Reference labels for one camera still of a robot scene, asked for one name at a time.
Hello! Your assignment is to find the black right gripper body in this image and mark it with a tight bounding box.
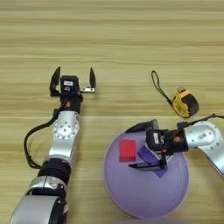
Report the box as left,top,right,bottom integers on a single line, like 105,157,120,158
150,118,190,171

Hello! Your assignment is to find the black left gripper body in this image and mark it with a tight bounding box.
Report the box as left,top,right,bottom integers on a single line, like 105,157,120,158
49,86,96,116

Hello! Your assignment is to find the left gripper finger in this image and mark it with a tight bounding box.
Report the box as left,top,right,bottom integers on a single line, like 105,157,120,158
49,66,62,92
88,66,97,88

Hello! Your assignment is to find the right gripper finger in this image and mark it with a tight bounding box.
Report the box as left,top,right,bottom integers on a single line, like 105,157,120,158
128,161,162,171
124,118,152,134

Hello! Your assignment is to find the red rectangular block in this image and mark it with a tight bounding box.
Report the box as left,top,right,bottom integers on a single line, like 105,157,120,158
118,138,137,163

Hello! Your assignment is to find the yellow black tape measure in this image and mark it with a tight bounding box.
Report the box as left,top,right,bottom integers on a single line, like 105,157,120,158
150,70,200,119

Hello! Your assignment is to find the purple box with white label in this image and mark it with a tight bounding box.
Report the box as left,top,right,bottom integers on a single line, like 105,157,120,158
136,143,173,179

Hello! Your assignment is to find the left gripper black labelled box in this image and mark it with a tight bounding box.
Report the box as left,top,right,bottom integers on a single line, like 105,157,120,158
59,75,80,94

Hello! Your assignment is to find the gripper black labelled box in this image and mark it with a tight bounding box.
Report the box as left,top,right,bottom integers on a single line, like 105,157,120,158
145,127,165,153
59,75,80,94

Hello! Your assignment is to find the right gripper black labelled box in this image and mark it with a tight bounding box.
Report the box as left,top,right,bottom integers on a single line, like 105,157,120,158
145,127,165,153

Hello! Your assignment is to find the purple round plate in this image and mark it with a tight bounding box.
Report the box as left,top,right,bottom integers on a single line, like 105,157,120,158
102,128,190,220

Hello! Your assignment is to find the pale purple rounded object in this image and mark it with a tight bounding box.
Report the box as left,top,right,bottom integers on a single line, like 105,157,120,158
113,220,189,224

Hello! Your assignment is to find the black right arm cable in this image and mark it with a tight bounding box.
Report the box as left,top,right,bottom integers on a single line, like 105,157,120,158
177,113,224,130

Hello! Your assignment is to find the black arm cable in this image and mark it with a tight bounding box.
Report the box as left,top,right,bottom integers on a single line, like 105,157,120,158
23,107,64,171
177,113,224,130

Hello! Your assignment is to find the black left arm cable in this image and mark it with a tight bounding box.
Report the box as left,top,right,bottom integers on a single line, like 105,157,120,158
23,107,64,171

